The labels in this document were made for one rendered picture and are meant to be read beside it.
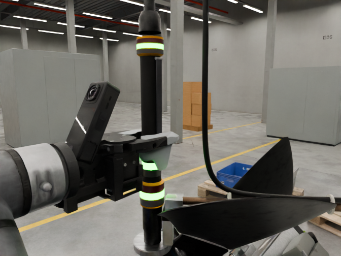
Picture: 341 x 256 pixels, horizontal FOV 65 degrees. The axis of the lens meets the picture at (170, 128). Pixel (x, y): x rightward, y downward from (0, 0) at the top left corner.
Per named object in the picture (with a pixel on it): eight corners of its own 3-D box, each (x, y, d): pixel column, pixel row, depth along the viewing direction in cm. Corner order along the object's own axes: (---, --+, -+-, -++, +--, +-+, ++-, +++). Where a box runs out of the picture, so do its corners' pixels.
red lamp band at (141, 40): (165, 45, 45) (165, 41, 45) (161, 42, 41) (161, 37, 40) (139, 46, 45) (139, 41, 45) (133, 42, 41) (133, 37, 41)
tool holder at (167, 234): (183, 236, 52) (183, 188, 50) (181, 260, 45) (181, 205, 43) (138, 233, 53) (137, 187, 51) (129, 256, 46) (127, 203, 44)
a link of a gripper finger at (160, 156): (177, 162, 48) (133, 173, 42) (177, 129, 47) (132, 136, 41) (189, 166, 46) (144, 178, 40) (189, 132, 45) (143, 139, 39)
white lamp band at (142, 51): (165, 56, 45) (165, 51, 45) (161, 53, 41) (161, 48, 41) (139, 56, 46) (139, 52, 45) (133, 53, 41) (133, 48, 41)
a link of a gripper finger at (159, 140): (155, 143, 44) (107, 152, 39) (155, 133, 44) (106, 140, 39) (172, 149, 41) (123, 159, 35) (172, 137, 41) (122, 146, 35)
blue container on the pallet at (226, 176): (260, 181, 385) (261, 166, 382) (242, 194, 339) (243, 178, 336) (234, 175, 410) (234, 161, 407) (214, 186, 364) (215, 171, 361)
